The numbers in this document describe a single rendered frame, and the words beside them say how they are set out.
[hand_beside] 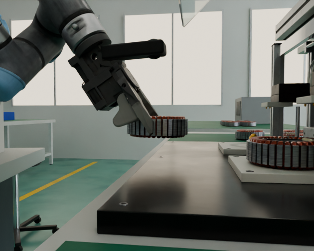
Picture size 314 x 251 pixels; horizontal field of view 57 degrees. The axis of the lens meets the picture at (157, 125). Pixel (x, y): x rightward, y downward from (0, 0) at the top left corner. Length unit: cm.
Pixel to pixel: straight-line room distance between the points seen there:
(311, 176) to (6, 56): 50
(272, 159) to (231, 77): 484
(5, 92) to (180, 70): 476
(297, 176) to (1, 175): 57
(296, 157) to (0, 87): 47
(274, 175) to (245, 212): 13
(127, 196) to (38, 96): 568
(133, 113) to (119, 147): 491
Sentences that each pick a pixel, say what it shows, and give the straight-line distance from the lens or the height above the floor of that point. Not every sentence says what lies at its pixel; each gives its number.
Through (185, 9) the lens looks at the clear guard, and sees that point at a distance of 46.
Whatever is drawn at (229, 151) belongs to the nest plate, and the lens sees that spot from 62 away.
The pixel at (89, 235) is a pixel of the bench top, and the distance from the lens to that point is 28.
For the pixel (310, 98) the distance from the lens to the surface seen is 45.
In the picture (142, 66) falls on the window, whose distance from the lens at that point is 531.
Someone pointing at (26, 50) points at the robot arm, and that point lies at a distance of 60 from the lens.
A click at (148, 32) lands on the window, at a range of 542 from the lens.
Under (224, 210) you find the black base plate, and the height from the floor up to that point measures 77.
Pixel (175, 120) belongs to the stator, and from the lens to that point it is 49.
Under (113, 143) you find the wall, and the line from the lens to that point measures 541.
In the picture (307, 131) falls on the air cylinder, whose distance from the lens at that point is 74.
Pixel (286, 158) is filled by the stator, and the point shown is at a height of 80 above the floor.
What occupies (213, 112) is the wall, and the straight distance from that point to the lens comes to 518.
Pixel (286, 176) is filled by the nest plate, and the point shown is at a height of 78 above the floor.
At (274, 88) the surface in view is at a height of 91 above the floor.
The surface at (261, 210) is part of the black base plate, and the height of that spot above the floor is 77.
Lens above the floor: 86
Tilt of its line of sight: 3 degrees down
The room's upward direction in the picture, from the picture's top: straight up
